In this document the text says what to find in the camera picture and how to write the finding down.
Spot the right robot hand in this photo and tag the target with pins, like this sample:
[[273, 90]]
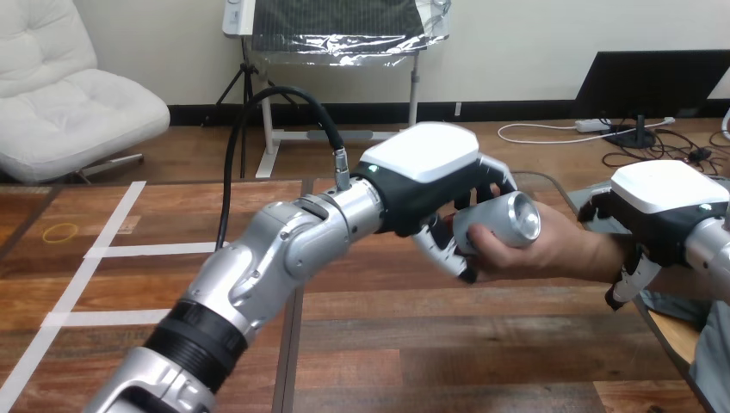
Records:
[[661, 199]]

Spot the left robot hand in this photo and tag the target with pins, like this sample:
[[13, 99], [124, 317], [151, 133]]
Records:
[[422, 171]]

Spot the person's hand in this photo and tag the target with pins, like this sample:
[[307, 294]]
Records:
[[547, 251]]

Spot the red and white drink can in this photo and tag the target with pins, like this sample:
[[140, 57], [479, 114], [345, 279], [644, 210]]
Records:
[[502, 219]]

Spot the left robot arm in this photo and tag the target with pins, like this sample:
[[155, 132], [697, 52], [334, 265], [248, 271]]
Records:
[[256, 273]]

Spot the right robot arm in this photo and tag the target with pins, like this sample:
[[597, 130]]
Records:
[[710, 251]]

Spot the white power strip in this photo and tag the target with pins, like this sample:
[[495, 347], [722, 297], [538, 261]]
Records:
[[592, 125]]

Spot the dark screen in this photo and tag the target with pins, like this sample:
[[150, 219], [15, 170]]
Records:
[[644, 85]]

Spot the foil sheet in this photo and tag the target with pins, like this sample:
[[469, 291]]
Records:
[[342, 28]]

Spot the black tripod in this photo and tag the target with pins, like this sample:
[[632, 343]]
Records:
[[246, 85]]

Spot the white cushioned chair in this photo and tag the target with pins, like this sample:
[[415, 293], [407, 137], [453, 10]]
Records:
[[63, 97]]

